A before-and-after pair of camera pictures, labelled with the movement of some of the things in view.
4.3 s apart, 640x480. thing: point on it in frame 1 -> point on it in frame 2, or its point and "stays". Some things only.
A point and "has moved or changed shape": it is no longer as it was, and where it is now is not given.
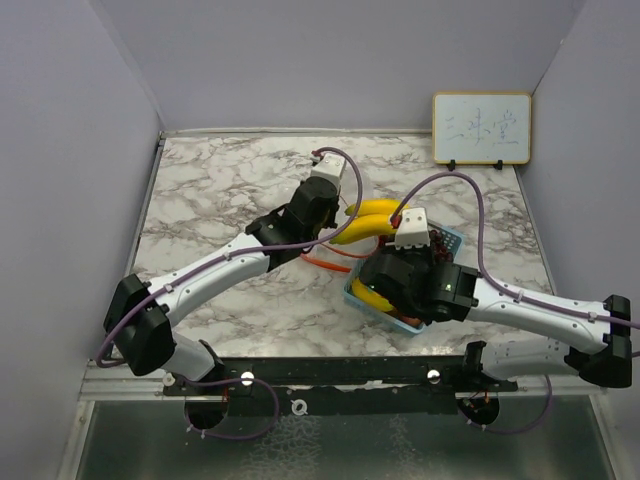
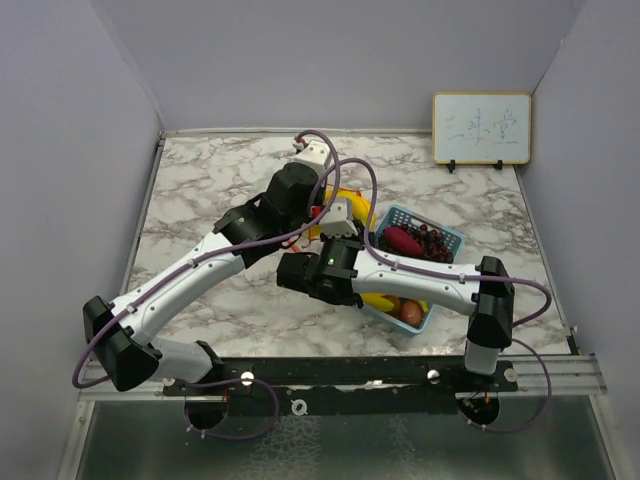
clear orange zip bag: [343, 255] has moved or changed shape
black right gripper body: [422, 258] -> [354, 241]
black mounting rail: [341, 387] stays
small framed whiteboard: [481, 128] stays
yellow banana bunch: [374, 220] has moved or changed shape
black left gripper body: [329, 222] -> [289, 228]
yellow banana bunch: [367, 295] stays
